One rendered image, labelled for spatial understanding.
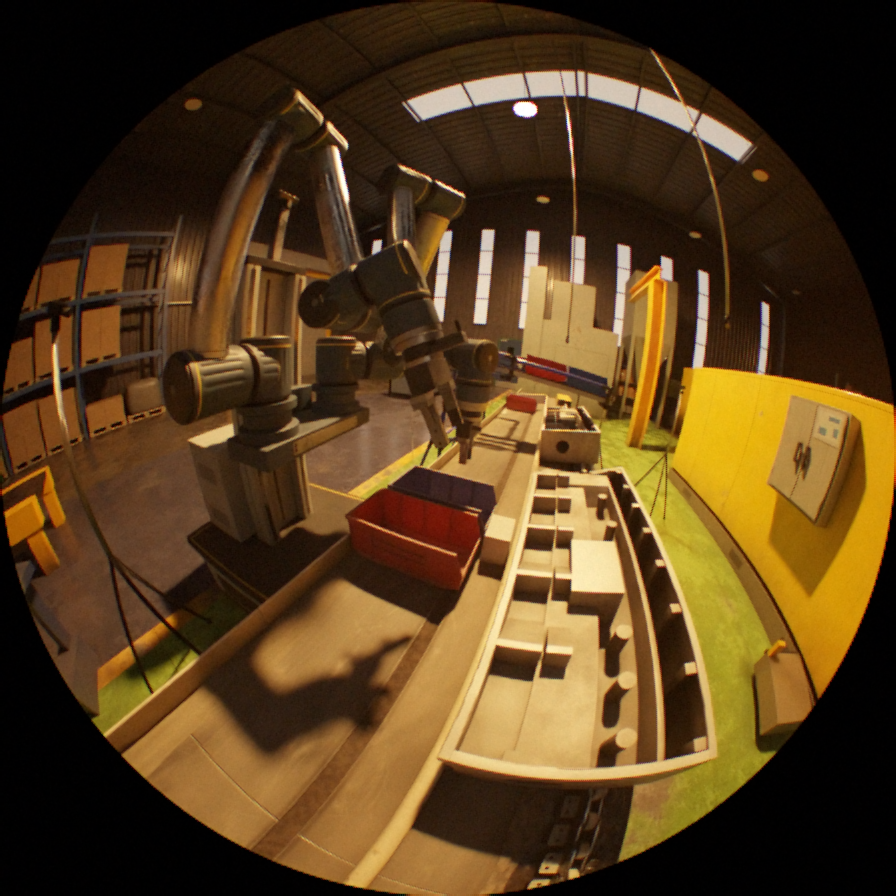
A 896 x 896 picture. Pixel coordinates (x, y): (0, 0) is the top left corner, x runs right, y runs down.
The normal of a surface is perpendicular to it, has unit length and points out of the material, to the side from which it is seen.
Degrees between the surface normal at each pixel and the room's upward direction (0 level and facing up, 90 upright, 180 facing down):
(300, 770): 0
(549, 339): 90
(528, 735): 10
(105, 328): 90
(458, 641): 0
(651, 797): 0
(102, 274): 90
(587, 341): 90
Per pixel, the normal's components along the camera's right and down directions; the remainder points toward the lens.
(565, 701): -0.07, -0.95
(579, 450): -0.37, 0.29
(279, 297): 0.96, 0.17
